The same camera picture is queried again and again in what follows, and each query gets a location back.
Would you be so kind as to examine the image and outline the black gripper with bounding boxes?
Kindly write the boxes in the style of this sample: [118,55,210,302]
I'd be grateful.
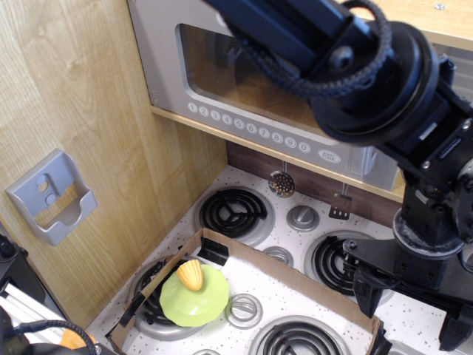
[343,213,472,351]

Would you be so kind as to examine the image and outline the grey toy microwave door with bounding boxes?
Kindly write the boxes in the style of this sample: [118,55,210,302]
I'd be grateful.
[129,1,398,190]

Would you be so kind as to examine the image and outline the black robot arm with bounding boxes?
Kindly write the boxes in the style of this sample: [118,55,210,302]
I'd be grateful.
[212,1,472,351]

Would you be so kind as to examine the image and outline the back right stove burner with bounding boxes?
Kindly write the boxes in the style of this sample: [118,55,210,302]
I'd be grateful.
[303,230,373,302]

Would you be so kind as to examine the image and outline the stove burner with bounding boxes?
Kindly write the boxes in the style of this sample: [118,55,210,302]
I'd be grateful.
[193,186,276,247]
[127,256,203,342]
[248,315,350,355]
[303,230,373,302]

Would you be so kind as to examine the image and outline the hanging toy spatula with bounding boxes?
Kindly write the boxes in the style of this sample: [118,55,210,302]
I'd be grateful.
[329,183,353,220]

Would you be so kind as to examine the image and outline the front right stove burner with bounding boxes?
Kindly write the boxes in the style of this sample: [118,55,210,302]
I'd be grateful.
[248,315,350,355]

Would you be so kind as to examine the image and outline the large grey back knob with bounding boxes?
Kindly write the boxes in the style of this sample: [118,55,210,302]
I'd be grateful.
[286,206,320,232]

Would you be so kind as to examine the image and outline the small grey middle knob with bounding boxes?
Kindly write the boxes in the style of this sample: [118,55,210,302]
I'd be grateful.
[263,246,293,267]

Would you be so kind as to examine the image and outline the brown cardboard barrier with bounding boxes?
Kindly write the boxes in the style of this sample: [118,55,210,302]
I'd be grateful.
[91,229,390,354]

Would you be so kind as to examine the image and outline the grey front stove knob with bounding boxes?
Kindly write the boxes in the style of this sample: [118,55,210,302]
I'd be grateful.
[225,294,263,329]

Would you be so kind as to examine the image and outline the hanging toy skimmer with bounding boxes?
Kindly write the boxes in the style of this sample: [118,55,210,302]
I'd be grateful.
[268,161,296,198]

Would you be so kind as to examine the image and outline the back left stove burner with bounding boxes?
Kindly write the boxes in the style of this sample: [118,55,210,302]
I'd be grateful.
[193,186,276,247]

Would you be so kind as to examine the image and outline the yellow toy corn piece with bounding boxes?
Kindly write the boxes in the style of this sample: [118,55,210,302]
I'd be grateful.
[177,260,203,291]

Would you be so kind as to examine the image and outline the green plastic plate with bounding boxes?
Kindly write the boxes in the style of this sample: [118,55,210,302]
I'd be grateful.
[159,263,230,327]

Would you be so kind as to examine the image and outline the front left stove burner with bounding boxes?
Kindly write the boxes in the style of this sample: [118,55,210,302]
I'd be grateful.
[127,256,203,342]

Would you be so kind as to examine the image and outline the orange toy object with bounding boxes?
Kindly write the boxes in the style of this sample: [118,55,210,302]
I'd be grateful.
[59,328,86,350]

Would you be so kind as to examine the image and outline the black equipment at left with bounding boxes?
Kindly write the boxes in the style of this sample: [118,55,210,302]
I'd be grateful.
[1,235,101,354]

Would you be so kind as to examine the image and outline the black braided cable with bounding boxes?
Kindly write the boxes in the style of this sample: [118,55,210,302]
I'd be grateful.
[232,0,392,99]

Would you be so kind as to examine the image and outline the grey wall phone holder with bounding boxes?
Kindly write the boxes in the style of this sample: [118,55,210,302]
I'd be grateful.
[6,149,98,246]

